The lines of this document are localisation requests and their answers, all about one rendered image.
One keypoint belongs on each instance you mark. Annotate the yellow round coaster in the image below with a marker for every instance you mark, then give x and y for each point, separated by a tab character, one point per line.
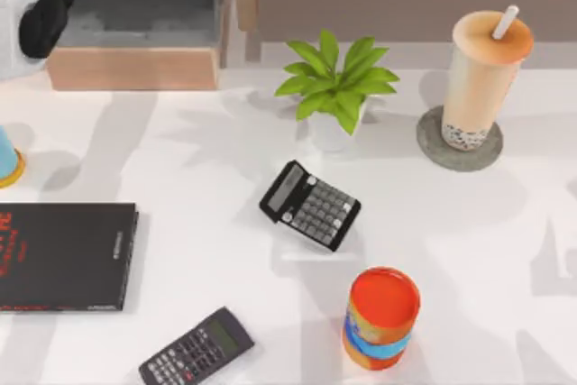
18	174

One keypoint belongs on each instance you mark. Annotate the dark grey scientific calculator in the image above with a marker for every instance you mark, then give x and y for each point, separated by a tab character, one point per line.
198	349

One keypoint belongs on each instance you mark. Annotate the orange can with blue band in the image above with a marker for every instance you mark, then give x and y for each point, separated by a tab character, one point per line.
383	313

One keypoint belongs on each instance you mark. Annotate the light blue cup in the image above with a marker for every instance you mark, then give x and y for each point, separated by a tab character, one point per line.
6	155

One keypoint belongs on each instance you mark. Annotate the wooden open shelf unit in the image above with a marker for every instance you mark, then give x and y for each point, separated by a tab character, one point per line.
383	6

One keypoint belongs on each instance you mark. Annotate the pale wooden drawer front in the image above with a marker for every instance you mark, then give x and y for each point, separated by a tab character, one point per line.
130	68

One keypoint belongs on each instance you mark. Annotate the grey round coaster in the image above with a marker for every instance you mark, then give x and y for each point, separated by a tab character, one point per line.
430	141

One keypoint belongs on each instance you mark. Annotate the grey pierced drawer inside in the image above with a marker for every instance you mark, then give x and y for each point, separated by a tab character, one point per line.
144	2

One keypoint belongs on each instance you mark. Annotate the black book with red lettering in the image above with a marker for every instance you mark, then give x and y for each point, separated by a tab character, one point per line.
63	259

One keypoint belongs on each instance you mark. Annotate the black calculator with grey keys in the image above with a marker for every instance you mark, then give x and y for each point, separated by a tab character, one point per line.
311	207

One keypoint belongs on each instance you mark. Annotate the bubble tea cup with straw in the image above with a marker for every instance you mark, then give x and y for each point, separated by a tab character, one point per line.
478	83

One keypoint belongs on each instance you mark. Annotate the green plant in white pot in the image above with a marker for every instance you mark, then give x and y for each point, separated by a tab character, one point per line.
336	87

